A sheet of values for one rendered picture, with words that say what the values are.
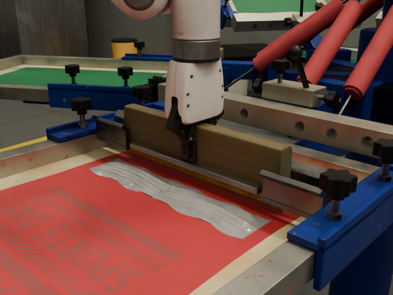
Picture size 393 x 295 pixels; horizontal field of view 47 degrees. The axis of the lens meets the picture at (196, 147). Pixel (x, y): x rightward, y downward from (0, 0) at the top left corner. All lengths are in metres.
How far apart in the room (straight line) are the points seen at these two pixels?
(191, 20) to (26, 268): 0.41
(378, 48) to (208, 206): 0.64
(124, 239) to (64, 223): 0.10
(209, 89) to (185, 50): 0.08
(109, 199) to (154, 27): 5.68
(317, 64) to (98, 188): 0.65
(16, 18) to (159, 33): 1.80
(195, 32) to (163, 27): 5.55
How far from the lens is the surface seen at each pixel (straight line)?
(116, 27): 6.94
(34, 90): 1.41
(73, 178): 0.83
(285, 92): 0.97
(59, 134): 0.92
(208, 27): 0.70
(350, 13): 1.29
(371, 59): 1.14
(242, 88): 4.97
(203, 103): 0.73
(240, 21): 1.79
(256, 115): 0.96
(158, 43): 6.34
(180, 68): 0.70
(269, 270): 0.51
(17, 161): 0.87
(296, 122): 0.91
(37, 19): 6.34
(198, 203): 0.70
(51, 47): 6.46
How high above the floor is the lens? 1.28
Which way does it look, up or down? 20 degrees down
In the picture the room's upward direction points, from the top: straight up
